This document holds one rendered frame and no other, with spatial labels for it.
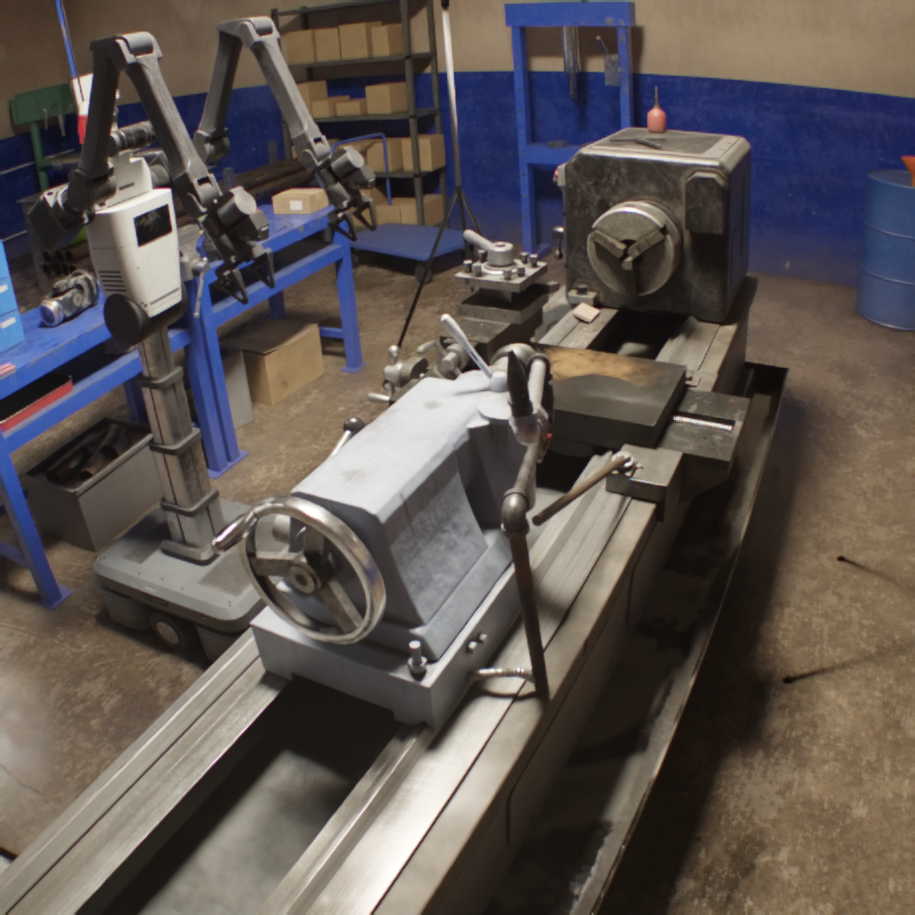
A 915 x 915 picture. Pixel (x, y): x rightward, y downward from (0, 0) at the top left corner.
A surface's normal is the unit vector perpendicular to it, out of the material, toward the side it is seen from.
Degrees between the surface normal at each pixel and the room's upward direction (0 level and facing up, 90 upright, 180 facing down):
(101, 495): 90
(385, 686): 90
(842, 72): 90
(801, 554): 0
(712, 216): 90
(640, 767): 0
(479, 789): 0
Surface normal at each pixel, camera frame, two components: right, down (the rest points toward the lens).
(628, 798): -0.07, -0.88
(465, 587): 0.75, -0.27
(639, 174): -0.46, 0.45
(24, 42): 0.88, 0.17
